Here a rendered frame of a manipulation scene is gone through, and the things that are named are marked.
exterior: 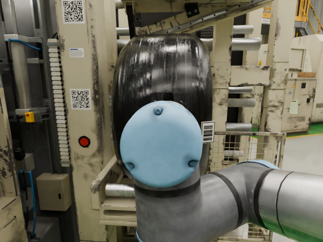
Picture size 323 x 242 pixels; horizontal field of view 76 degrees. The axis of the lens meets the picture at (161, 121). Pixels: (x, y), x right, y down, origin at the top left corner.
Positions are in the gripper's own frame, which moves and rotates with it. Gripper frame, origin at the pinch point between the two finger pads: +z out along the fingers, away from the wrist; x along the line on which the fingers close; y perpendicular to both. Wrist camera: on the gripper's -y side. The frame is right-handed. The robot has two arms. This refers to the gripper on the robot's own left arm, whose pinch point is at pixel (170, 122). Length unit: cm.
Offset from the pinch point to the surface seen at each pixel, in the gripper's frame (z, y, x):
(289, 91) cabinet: 398, 23, -231
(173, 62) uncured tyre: 5.4, 15.8, -0.2
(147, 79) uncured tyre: 3.0, 10.8, 6.5
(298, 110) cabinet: 414, -16, -262
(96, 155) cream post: 22.6, -16.3, 28.5
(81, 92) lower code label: 20.1, 7.4, 32.6
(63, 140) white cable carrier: 23.1, -11.1, 41.6
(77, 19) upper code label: 17.6, 31.2, 32.1
